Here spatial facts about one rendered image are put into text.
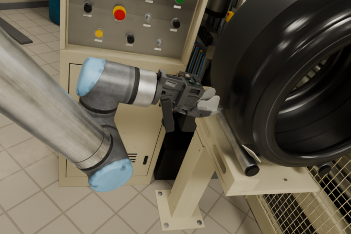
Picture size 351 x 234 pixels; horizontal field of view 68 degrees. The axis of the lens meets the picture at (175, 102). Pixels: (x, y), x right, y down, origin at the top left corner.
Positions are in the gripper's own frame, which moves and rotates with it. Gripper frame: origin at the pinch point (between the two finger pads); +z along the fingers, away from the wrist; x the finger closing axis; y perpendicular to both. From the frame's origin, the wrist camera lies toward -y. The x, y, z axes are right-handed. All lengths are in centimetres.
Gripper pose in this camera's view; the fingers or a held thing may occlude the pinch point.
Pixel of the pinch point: (217, 109)
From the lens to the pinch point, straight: 73.9
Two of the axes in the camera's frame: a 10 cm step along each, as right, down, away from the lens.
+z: 9.0, 1.8, 3.9
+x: -2.1, -6.0, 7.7
